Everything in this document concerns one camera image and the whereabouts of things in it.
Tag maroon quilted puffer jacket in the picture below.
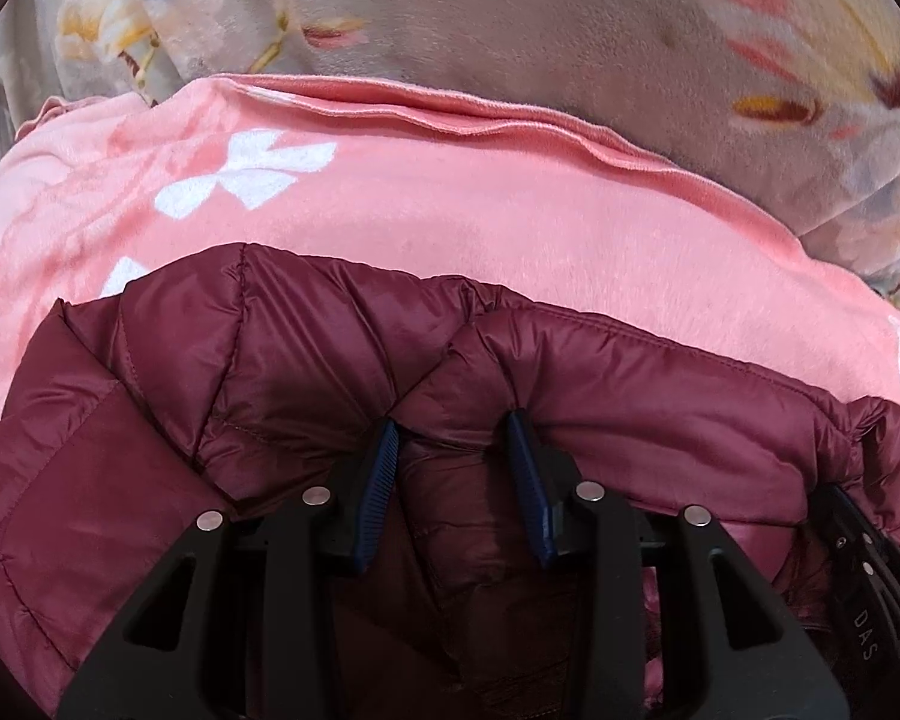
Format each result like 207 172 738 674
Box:
0 244 900 718

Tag pink bow-print blanket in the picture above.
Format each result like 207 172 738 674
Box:
0 76 900 411

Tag grey floral blanket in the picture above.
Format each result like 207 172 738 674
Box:
0 0 900 304

